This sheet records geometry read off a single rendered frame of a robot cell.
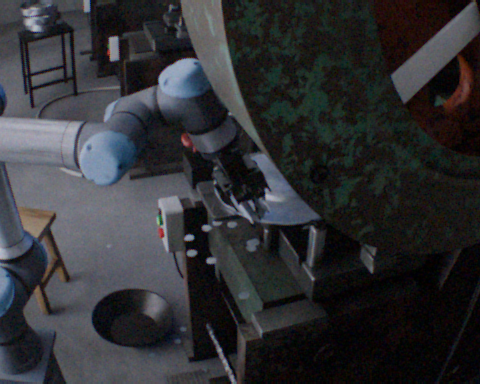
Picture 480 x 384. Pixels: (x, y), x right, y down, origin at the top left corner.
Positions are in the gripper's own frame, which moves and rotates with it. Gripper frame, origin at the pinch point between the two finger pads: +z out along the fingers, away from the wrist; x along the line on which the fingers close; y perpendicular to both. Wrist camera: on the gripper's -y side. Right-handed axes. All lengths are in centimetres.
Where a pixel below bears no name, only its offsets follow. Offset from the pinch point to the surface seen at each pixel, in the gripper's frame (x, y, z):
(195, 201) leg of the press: -9.4, -31.2, 12.7
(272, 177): 7.8, -12.5, 4.4
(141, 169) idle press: -27, -160, 72
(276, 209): 4.0, -1.7, 3.2
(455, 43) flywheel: 29, 35, -36
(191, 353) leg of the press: -39, -33, 66
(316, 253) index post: 5.6, 9.4, 8.6
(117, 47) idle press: -6, -209, 21
